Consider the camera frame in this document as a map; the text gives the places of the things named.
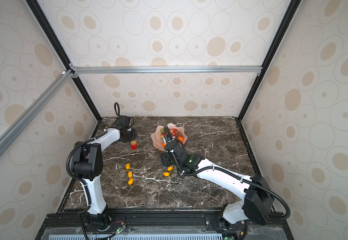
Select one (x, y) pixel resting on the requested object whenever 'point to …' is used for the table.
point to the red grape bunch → (177, 134)
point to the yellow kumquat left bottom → (130, 181)
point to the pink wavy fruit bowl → (158, 141)
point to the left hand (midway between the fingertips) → (139, 132)
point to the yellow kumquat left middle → (130, 174)
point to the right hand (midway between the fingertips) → (166, 153)
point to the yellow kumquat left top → (127, 166)
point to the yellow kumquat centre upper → (169, 168)
